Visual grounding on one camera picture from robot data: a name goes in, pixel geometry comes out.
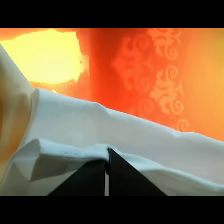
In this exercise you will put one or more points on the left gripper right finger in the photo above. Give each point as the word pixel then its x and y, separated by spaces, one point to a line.
pixel 128 180

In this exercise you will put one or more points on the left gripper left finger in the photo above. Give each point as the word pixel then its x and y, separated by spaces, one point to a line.
pixel 88 180

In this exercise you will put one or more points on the white T-shirt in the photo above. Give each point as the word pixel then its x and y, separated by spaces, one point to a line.
pixel 133 140

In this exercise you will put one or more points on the cream garment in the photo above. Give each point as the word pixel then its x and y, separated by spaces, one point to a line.
pixel 13 110

